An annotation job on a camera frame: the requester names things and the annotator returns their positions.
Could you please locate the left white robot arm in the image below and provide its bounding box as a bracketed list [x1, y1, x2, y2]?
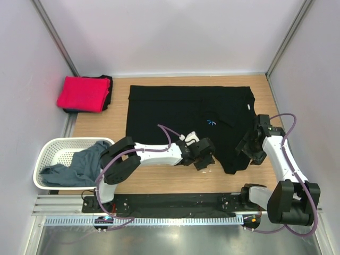
[94, 137, 215, 213]

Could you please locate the black t shirt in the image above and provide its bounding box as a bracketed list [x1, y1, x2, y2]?
[125, 86, 256, 174]
[62, 75, 114, 114]

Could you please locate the right aluminium corner post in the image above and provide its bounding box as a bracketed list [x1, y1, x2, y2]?
[265, 0, 316, 80]

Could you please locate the left aluminium corner post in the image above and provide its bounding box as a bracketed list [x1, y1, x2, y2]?
[31, 0, 80, 77]

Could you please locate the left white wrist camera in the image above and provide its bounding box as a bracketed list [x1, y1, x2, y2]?
[179, 131, 200, 146]

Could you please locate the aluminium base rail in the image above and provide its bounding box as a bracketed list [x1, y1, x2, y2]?
[32, 192, 324, 216]

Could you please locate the folded black t shirt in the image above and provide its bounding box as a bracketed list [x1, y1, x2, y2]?
[62, 75, 114, 114]

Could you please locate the slotted grey cable duct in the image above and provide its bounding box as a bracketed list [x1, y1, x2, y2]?
[44, 215, 243, 227]

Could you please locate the grey blue t shirt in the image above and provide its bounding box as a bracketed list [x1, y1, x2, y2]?
[40, 141, 110, 188]

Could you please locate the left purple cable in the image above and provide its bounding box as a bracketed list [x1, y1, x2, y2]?
[94, 123, 186, 232]

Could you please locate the white laundry basket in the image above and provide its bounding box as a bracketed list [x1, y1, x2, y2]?
[33, 137, 114, 190]

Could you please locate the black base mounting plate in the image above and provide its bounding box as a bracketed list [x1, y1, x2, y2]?
[81, 192, 271, 219]

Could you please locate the folded red t shirt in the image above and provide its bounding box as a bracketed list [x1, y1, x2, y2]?
[56, 76, 111, 113]

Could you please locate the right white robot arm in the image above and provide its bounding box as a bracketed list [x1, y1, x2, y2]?
[236, 114, 321, 226]

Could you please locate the aluminium corner post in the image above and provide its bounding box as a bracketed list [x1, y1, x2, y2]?
[31, 0, 80, 77]
[265, 0, 316, 80]

